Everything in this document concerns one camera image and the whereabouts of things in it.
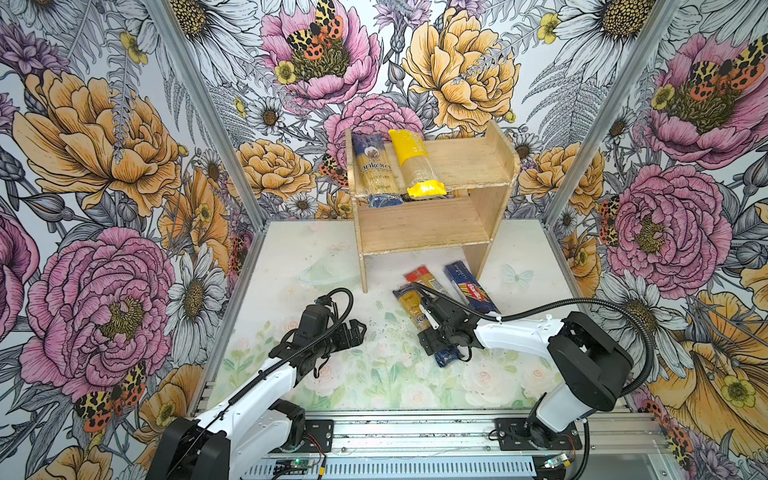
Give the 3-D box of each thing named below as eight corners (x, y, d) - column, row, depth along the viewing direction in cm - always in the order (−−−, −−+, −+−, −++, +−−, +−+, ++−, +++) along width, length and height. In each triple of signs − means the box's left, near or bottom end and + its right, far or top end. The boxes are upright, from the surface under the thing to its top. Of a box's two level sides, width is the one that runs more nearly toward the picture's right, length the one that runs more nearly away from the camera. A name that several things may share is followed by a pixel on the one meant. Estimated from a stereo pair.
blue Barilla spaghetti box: (478, 321, 95) (481, 316, 93) (442, 271, 108) (443, 266, 105) (496, 313, 97) (499, 308, 95) (458, 264, 110) (460, 259, 107)
